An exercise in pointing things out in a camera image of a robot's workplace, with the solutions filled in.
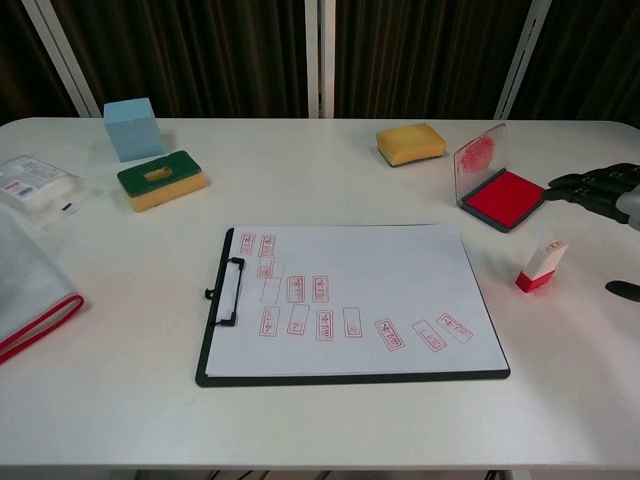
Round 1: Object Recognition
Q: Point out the right robot hand grey black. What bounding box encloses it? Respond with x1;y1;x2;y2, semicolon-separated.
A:
547;162;640;300

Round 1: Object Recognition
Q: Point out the white red rectangular stamp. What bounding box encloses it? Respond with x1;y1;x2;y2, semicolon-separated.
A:
514;240;569;294

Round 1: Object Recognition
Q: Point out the red ink pad clear lid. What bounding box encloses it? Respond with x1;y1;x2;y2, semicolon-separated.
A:
453;123;551;235

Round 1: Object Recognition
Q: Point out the black clipboard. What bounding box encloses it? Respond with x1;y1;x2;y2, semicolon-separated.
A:
194;223;512;389

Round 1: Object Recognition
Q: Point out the dark brown curtain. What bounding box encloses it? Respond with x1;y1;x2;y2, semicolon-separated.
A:
0;0;640;126

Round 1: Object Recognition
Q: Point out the green topped yellow sponge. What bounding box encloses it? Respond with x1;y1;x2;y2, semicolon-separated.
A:
116;150;210;214

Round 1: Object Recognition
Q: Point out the light blue foam block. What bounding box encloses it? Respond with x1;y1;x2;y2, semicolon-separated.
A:
103;97;165;164

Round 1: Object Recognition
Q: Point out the clear plastic packet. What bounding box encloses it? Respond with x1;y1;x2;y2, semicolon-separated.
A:
0;154;105;233

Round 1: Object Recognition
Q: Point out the white cloth red trim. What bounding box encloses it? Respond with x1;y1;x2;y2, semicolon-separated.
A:
0;202;85;365

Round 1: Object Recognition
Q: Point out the white slanted frame post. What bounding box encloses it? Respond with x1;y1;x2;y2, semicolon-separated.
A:
20;0;101;119
492;0;552;121

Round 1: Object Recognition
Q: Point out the white upright frame post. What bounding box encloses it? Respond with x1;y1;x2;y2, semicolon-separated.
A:
304;0;337;119

